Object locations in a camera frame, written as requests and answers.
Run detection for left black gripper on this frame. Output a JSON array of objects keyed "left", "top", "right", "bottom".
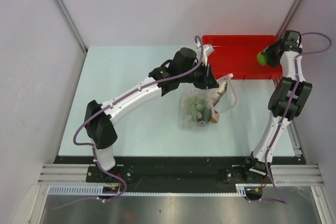
[{"left": 178, "top": 61, "right": 218, "bottom": 90}]

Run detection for green fake lime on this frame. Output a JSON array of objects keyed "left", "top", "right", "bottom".
[{"left": 257, "top": 52, "right": 268, "bottom": 66}]

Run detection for grey fake fish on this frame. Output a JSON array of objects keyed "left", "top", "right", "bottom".
[{"left": 211, "top": 81, "right": 227, "bottom": 106}]

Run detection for clear zip top bag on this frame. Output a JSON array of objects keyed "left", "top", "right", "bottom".
[{"left": 178, "top": 73, "right": 238, "bottom": 131}]

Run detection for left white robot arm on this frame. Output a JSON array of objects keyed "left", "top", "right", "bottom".
[{"left": 85, "top": 44, "right": 219, "bottom": 182}]

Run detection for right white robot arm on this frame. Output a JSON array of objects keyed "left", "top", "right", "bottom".
[{"left": 242, "top": 30, "right": 312, "bottom": 183}]

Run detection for green fake lettuce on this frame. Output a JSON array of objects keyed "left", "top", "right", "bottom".
[{"left": 182, "top": 95, "right": 211, "bottom": 123}]

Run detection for red plastic tray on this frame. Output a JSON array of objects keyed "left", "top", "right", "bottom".
[{"left": 202, "top": 35, "right": 282, "bottom": 80}]

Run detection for right aluminium corner post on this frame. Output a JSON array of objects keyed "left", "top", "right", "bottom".
[{"left": 276, "top": 0, "right": 303, "bottom": 39}]

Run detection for aluminium corner post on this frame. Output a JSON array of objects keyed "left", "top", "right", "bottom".
[
  {"left": 276, "top": 0, "right": 303, "bottom": 39},
  {"left": 53, "top": 0, "right": 88, "bottom": 55}
]

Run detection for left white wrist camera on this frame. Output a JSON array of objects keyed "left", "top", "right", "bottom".
[{"left": 195, "top": 42, "right": 214, "bottom": 65}]

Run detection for white cable duct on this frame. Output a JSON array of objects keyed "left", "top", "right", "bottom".
[{"left": 47, "top": 184, "right": 262, "bottom": 197}]

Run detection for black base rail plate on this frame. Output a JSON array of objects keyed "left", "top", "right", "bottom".
[{"left": 54, "top": 155, "right": 308, "bottom": 187}]

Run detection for left aluminium corner post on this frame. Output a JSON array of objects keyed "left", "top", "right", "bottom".
[{"left": 53, "top": 0, "right": 88, "bottom": 55}]

